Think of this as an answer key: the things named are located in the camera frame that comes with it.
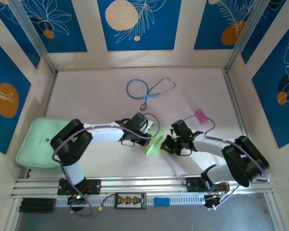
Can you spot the light green paper sheet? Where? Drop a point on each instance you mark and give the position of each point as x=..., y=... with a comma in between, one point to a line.
x=154, y=149

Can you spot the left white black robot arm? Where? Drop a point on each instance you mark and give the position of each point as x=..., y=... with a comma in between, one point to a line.
x=103, y=134

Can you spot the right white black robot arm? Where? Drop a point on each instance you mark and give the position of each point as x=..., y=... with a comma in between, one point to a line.
x=212, y=149

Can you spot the pink clear plastic box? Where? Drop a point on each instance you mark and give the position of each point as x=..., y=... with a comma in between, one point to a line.
x=200, y=115

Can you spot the blue stethoscope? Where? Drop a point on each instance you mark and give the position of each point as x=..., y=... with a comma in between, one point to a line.
x=147, y=95

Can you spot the blue bone-shaped block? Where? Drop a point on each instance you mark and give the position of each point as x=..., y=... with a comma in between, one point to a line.
x=161, y=201

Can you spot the black board yellow connectors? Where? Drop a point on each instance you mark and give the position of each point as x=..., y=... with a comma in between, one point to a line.
x=130, y=199

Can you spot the small black controller board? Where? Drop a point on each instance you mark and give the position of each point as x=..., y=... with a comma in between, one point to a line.
x=210, y=202
x=72, y=201

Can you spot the mint green tray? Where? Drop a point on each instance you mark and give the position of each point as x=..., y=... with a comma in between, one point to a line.
x=33, y=144

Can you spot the black ribbed block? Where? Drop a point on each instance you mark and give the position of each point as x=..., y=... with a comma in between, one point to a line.
x=37, y=205

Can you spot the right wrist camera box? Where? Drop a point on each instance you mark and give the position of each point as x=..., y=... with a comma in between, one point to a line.
x=171, y=131

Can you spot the aluminium mounting rail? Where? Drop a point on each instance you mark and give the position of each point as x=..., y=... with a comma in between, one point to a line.
x=147, y=184

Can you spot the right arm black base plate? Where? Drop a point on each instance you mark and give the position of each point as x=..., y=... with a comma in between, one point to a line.
x=191, y=185

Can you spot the aluminium table side rail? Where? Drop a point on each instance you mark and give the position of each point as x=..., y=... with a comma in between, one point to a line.
x=233, y=91
x=51, y=91

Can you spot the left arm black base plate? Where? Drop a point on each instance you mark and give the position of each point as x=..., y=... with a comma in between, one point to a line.
x=96, y=186

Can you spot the aluminium corner post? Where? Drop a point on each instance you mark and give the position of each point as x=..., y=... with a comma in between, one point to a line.
x=31, y=31
x=248, y=31

